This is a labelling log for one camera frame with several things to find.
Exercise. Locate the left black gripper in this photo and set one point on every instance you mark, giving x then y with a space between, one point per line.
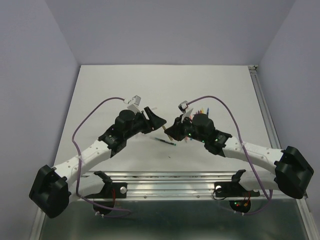
153 123

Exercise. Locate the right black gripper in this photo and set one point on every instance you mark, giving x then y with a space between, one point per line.
175 131

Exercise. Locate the green black pen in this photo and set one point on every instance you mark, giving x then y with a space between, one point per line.
165 141

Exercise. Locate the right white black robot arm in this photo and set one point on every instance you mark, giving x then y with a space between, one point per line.
286 170

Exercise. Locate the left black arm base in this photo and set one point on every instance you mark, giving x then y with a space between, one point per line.
102 192

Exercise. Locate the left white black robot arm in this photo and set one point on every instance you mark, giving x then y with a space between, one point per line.
55 187

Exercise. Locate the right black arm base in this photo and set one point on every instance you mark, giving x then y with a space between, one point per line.
233 189

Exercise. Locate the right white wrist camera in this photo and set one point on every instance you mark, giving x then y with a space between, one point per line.
186 110

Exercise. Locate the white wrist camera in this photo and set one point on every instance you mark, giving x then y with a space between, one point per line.
133 103
186 110

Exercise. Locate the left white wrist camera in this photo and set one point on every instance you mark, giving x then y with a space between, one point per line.
133 103

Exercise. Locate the aluminium rail frame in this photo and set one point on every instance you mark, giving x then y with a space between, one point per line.
179 206

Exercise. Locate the right side aluminium rail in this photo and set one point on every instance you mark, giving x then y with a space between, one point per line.
267 118

